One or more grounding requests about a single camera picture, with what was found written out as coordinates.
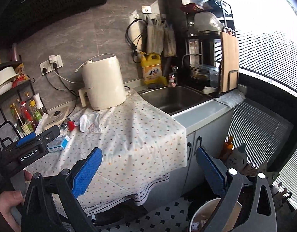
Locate black spice rack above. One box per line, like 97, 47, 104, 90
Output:
0, 61, 36, 148

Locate wall power socket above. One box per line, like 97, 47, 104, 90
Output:
40, 55, 64, 75

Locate stainless steel sink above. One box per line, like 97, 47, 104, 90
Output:
139, 86, 212, 115

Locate cream electric kettle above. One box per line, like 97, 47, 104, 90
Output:
78, 56, 127, 111

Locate hanging cloth bags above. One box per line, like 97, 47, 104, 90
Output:
146, 18, 176, 58

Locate orange pump bottle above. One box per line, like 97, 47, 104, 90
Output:
219, 136, 233, 162

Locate white plastic wrapper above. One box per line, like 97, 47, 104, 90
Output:
79, 113, 102, 134

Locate white round trash bin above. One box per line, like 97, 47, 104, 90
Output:
189, 197, 243, 232

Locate black dish rack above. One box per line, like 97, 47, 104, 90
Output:
180, 0, 238, 96

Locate yellow dish detergent bottle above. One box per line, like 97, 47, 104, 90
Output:
141, 52, 168, 86

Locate person's left hand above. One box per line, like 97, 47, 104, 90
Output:
0, 170, 33, 232

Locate wooden cutting board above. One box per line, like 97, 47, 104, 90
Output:
220, 32, 239, 93

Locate blue white cardboard box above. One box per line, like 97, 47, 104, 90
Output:
48, 135, 70, 152

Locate white bowl on rack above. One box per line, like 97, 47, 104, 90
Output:
194, 12, 224, 32

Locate polka dot tablecloth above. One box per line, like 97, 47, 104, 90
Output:
27, 91, 188, 215

